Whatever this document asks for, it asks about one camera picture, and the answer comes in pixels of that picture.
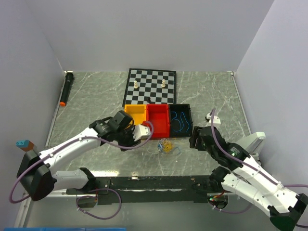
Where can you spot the white chess rook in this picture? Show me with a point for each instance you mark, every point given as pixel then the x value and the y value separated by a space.
pixel 135 85

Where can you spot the white tilted stand device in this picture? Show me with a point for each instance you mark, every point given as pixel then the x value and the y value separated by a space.
pixel 253 143

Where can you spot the white chess pawn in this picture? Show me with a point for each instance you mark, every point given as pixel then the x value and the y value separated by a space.
pixel 163 83

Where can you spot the black marker orange cap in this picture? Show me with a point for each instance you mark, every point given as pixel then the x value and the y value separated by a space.
pixel 69 79

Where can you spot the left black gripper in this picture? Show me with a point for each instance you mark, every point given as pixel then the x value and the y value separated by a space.
pixel 131 142

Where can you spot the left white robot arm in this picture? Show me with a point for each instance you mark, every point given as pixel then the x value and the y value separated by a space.
pixel 40 172

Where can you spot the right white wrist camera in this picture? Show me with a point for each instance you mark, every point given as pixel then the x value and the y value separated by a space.
pixel 216 120

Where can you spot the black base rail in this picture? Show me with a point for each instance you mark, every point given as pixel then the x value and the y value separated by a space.
pixel 149 189

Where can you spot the red plastic bin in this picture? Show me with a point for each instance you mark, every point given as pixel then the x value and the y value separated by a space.
pixel 158 115

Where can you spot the blue brown toy block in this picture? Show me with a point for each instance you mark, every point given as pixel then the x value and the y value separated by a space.
pixel 25 145

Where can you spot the black plastic bin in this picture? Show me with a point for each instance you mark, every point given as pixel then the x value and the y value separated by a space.
pixel 181 123

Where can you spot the black white chessboard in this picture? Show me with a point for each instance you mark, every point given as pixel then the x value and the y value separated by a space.
pixel 149 85

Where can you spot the yellow plastic bin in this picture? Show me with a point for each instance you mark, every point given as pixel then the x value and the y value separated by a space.
pixel 138 112

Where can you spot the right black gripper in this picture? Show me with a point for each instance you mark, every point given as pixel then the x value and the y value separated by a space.
pixel 192 139

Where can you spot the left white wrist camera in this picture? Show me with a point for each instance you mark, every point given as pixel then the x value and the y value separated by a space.
pixel 140 132

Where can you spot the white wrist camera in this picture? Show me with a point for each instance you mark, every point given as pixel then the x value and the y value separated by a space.
pixel 216 120
pixel 140 132

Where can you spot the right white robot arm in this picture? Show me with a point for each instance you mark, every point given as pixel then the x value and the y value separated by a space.
pixel 241 174

